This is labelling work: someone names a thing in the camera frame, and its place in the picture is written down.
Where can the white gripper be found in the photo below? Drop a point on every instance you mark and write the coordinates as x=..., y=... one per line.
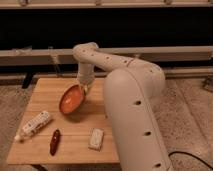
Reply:
x=85, y=76

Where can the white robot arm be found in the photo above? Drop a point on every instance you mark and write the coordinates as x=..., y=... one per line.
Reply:
x=127, y=90

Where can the orange ceramic bowl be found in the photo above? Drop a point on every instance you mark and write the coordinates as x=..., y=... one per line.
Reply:
x=71, y=100

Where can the dark red snack bar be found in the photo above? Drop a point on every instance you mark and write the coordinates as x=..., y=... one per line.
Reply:
x=54, y=142

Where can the white plastic bottle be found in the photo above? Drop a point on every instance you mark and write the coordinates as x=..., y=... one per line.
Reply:
x=33, y=126

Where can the white rectangular sponge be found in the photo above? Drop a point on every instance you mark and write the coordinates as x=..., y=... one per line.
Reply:
x=96, y=139

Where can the wooden table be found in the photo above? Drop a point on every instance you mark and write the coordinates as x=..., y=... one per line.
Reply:
x=75, y=129

